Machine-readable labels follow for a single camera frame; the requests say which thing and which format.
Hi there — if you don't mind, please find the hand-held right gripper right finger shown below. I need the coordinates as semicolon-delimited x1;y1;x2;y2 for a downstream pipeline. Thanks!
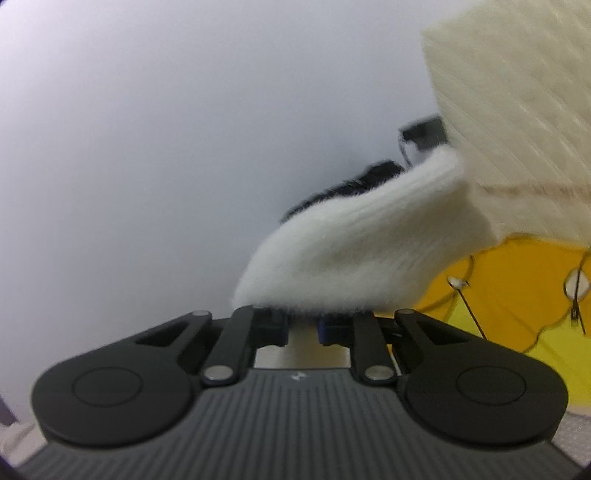
317;308;470;385

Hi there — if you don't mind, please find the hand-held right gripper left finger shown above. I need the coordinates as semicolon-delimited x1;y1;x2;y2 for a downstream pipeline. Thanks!
135;305;291;387

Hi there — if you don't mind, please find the cream fuzzy sock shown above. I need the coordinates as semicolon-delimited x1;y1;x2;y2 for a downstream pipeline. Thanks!
233;0;591;370

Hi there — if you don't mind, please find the dark cloth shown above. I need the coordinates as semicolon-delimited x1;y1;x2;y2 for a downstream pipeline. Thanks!
281;159;408;225

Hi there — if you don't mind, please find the yellow printed blanket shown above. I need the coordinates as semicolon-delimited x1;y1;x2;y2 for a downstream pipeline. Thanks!
388;233;591;414

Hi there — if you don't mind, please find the white bed sheet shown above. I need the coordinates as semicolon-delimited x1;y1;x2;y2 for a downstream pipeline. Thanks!
0;408;591;468

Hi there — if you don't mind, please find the black box with cable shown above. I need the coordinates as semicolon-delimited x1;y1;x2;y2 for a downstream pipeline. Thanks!
398;115;450;168

